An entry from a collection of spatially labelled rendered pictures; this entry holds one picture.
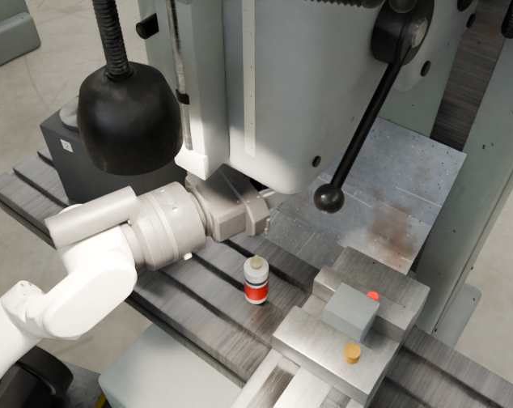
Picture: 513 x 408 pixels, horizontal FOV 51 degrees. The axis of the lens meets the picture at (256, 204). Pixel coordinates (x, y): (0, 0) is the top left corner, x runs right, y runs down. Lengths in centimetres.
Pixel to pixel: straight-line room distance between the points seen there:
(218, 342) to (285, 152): 46
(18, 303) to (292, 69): 38
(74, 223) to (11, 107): 250
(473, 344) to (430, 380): 118
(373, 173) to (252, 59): 63
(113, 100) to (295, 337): 49
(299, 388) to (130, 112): 52
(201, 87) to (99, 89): 12
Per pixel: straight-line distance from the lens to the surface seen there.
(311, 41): 42
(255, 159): 52
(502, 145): 96
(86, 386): 149
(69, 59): 333
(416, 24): 52
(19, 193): 118
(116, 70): 37
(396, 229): 104
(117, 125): 36
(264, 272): 85
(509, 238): 241
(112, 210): 59
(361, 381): 75
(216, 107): 48
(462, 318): 186
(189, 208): 61
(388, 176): 103
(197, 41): 43
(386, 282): 88
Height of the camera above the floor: 171
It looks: 48 degrees down
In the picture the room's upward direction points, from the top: straight up
